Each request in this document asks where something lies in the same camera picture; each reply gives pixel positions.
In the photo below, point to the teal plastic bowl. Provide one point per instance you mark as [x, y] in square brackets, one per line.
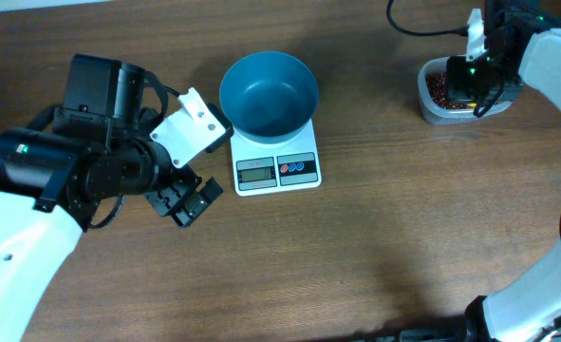
[269, 96]

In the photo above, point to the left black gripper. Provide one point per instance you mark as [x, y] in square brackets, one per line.
[177, 198]

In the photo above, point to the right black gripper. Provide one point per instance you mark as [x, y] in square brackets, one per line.
[484, 88]

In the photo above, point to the white digital kitchen scale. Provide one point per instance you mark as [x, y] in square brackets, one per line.
[261, 169]

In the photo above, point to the red beans in container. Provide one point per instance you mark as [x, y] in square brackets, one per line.
[436, 84]

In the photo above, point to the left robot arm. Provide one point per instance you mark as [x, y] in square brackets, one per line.
[111, 137]

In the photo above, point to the clear plastic bean container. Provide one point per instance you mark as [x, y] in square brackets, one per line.
[435, 114]

